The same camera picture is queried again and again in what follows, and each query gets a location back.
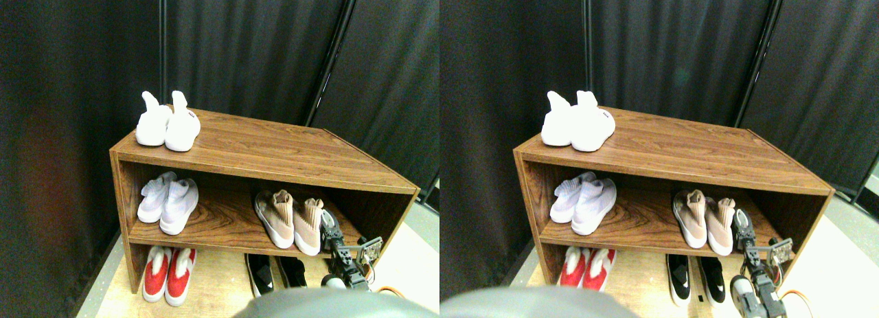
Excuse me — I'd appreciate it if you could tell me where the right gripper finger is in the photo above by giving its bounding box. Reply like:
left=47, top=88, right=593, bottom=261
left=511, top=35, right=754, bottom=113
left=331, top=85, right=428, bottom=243
left=320, top=209, right=344, bottom=242
left=731, top=209, right=755, bottom=242

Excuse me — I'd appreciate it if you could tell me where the brown shoe rack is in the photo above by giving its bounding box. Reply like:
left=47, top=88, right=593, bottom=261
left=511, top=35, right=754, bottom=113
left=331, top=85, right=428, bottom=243
left=514, top=106, right=836, bottom=288
left=109, top=109, right=421, bottom=295

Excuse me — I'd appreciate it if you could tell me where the curtain stand pole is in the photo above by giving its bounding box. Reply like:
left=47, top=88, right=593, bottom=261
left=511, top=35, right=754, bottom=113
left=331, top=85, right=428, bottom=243
left=834, top=159, right=879, bottom=202
left=304, top=0, right=362, bottom=128
left=418, top=168, right=440, bottom=210
left=733, top=0, right=788, bottom=128
left=582, top=0, right=596, bottom=100

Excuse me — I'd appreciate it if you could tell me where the pale lilac shoe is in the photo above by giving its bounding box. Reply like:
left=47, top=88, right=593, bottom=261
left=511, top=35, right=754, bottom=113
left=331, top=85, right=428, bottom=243
left=549, top=171, right=597, bottom=224
left=137, top=171, right=179, bottom=224
left=571, top=179, right=617, bottom=236
left=159, top=179, right=200, bottom=236

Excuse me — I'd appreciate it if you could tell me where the red shoe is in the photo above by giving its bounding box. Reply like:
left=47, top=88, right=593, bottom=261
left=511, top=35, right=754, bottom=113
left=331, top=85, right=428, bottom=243
left=143, top=247, right=173, bottom=303
left=560, top=247, right=591, bottom=288
left=165, top=248, right=198, bottom=307
left=582, top=249, right=617, bottom=293

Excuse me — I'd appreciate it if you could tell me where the white shoe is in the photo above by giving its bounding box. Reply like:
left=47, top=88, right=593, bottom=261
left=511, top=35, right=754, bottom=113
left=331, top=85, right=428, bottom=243
left=135, top=91, right=173, bottom=147
left=570, top=91, right=617, bottom=152
left=540, top=91, right=578, bottom=147
left=165, top=91, right=202, bottom=152

